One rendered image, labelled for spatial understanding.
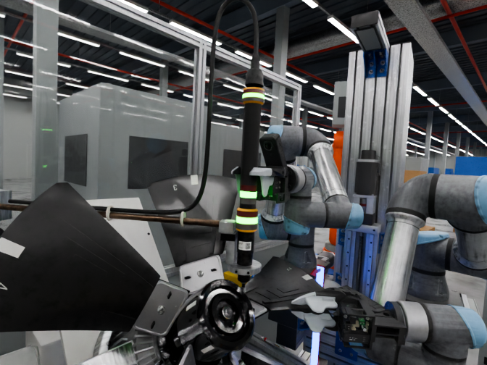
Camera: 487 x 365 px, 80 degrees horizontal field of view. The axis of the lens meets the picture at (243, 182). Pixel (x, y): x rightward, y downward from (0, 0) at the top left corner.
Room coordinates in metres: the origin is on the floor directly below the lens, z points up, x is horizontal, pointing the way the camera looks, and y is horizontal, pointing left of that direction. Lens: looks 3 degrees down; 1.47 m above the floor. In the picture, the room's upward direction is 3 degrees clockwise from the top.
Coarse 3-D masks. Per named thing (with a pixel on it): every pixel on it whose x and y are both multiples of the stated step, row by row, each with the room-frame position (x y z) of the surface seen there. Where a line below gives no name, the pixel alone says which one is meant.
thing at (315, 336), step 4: (320, 268) 0.84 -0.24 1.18; (320, 272) 0.84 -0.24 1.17; (320, 276) 0.84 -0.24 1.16; (316, 280) 0.85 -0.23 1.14; (320, 280) 0.84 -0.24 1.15; (320, 284) 0.84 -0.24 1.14; (312, 336) 0.85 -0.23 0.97; (316, 336) 0.84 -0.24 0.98; (312, 340) 0.85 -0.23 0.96; (316, 340) 0.84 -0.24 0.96; (312, 344) 0.85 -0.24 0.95; (316, 344) 0.84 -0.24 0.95; (312, 348) 0.85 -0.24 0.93; (316, 348) 0.84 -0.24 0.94; (312, 352) 0.85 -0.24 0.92; (316, 352) 0.84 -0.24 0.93; (312, 356) 0.85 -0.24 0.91; (316, 356) 0.84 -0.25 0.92; (312, 360) 0.85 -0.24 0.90; (316, 360) 0.84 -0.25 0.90; (312, 364) 0.85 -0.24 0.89; (316, 364) 0.84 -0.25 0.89
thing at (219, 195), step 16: (208, 176) 0.74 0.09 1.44; (160, 192) 0.70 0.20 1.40; (176, 192) 0.70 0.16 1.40; (192, 192) 0.70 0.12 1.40; (208, 192) 0.70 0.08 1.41; (224, 192) 0.71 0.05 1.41; (160, 208) 0.68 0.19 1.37; (176, 208) 0.67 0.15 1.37; (208, 208) 0.67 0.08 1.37; (224, 208) 0.67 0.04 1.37; (176, 224) 0.65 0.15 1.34; (176, 240) 0.63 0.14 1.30; (192, 240) 0.62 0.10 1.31; (208, 240) 0.61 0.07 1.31; (224, 240) 0.61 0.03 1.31; (176, 256) 0.61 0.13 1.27; (192, 256) 0.60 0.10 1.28; (208, 256) 0.59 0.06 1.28
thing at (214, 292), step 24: (216, 288) 0.51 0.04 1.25; (240, 288) 0.53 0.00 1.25; (192, 312) 0.46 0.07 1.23; (216, 312) 0.47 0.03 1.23; (240, 312) 0.50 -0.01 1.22; (168, 336) 0.50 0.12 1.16; (192, 336) 0.45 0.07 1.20; (216, 336) 0.44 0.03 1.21; (240, 336) 0.48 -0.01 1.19; (168, 360) 0.48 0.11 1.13; (216, 360) 0.48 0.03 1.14
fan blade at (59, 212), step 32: (64, 192) 0.45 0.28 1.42; (32, 224) 0.42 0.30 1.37; (64, 224) 0.43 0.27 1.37; (96, 224) 0.45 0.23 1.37; (0, 256) 0.39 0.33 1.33; (32, 256) 0.41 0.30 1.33; (64, 256) 0.42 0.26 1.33; (96, 256) 0.44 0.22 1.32; (128, 256) 0.46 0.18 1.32; (32, 288) 0.40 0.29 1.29; (64, 288) 0.42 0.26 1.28; (96, 288) 0.44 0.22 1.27; (128, 288) 0.46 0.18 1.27; (0, 320) 0.38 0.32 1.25; (32, 320) 0.40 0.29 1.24; (64, 320) 0.42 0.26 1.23; (96, 320) 0.44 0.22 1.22; (128, 320) 0.46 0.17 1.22
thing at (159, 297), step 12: (156, 288) 0.48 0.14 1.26; (168, 288) 0.48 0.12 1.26; (180, 288) 0.49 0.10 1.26; (156, 300) 0.48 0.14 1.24; (168, 300) 0.49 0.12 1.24; (180, 300) 0.49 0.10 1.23; (144, 312) 0.47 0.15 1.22; (156, 312) 0.48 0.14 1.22; (168, 312) 0.49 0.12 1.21; (144, 324) 0.48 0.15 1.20; (156, 324) 0.48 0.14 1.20; (168, 324) 0.49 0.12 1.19
